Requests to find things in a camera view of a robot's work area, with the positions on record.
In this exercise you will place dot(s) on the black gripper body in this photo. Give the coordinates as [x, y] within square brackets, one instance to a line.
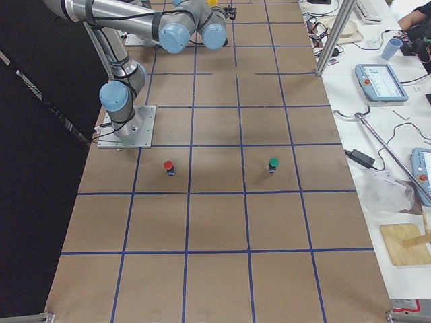
[231, 9]

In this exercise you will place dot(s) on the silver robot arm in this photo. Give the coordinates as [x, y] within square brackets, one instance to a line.
[105, 20]

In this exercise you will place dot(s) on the green push button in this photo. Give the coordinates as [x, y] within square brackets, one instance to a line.
[272, 165]

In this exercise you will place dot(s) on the red push button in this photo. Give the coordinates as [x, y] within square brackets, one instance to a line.
[169, 167]

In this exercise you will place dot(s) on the wooden board stand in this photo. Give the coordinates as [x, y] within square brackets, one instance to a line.
[406, 244]

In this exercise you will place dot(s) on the beige tray with bowl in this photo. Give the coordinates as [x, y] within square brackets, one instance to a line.
[350, 33]

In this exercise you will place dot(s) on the white keyboard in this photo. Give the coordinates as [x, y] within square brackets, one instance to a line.
[366, 12]

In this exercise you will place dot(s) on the blue teach pendant upper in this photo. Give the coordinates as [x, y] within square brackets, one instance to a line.
[380, 83]

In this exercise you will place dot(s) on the blue teach pendant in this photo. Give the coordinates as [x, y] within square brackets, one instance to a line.
[420, 161]
[380, 83]

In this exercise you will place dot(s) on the metal walking cane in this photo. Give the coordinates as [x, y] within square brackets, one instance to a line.
[361, 116]

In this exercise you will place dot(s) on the light blue plastic cup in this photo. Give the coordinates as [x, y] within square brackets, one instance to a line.
[392, 46]

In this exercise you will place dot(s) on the black power adapter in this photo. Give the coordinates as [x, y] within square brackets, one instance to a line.
[361, 158]

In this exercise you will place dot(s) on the blue teach pendant lower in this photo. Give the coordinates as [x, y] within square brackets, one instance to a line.
[420, 161]

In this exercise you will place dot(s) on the clear plastic bag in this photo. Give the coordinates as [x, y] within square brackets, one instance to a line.
[383, 193]

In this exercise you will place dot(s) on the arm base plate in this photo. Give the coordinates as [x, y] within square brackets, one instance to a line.
[136, 133]
[133, 40]

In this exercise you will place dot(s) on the aluminium frame post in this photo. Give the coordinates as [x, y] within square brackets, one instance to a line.
[339, 24]

